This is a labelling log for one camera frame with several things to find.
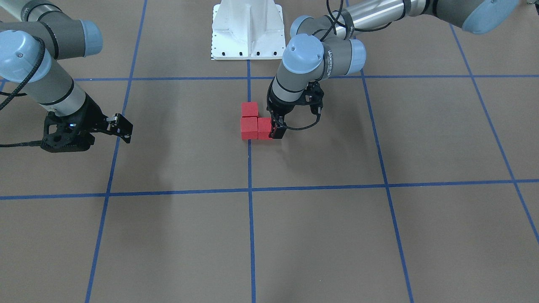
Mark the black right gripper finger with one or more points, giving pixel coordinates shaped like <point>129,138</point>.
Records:
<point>119,126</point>

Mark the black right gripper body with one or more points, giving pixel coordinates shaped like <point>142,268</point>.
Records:
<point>89,114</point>

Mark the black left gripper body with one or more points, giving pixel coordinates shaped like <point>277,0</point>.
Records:
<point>279,108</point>

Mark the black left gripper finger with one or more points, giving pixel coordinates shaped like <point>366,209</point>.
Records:
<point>278,128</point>

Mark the red cube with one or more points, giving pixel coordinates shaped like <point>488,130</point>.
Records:
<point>264,128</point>
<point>249,128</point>
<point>249,109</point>

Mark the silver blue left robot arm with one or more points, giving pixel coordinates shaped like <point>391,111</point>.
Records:
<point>327,46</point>

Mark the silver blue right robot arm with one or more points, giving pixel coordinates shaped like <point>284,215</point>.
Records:
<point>30,50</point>

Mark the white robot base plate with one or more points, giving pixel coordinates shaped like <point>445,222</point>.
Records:
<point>247,30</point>

